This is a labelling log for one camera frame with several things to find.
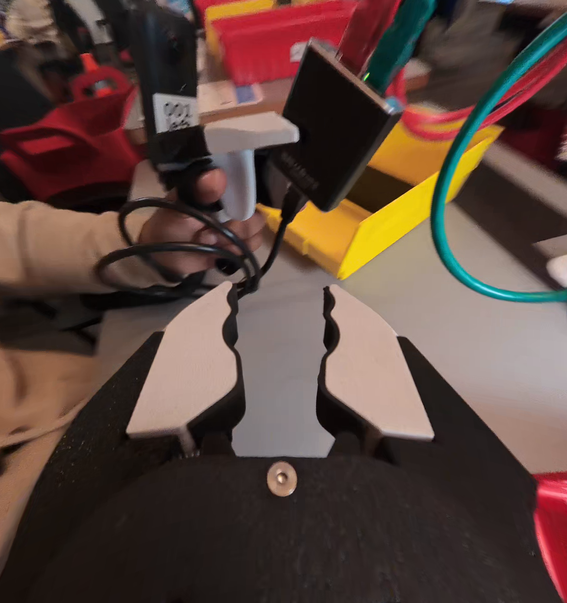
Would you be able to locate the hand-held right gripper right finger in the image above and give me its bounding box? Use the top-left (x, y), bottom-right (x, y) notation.
top-left (316, 284), bottom-right (436, 442)

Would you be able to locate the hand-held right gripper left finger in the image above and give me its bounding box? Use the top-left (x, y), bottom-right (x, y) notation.
top-left (125, 281), bottom-right (245, 441)

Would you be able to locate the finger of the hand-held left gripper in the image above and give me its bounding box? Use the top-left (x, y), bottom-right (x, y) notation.
top-left (202, 112), bottom-right (300, 155)

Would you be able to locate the black cable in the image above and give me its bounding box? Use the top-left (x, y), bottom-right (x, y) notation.
top-left (96, 186), bottom-right (308, 303)

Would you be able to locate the black ethernet adapter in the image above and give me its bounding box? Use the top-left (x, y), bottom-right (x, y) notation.
top-left (268, 39), bottom-right (403, 213)

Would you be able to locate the yellow plastic bin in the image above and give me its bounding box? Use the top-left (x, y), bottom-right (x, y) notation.
top-left (256, 106), bottom-right (504, 280)

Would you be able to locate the green ethernet cable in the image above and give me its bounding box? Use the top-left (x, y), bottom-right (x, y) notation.
top-left (366, 0), bottom-right (567, 342)

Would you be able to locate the red ethernet cable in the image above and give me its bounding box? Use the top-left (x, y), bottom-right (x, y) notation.
top-left (337, 0), bottom-right (567, 142)

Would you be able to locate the red plastic bin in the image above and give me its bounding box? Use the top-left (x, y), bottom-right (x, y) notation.
top-left (533, 471), bottom-right (567, 603)

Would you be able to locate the person's left forearm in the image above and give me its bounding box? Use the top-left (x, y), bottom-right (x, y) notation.
top-left (0, 202), bottom-right (171, 295)

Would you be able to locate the person's left hand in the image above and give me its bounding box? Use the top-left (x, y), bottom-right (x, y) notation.
top-left (139, 168), bottom-right (266, 280)

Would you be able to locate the blue printed paper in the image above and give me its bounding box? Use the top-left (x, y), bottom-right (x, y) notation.
top-left (198, 80), bottom-right (265, 118)

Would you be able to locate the orange traffic cone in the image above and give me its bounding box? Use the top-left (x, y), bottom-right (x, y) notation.
top-left (80, 53), bottom-right (112, 97)

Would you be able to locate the red ribbed bin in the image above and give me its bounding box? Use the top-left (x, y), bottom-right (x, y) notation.
top-left (194, 0), bottom-right (406, 88)

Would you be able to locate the red tote basket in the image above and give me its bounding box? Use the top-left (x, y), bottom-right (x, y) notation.
top-left (0, 66), bottom-right (145, 201)

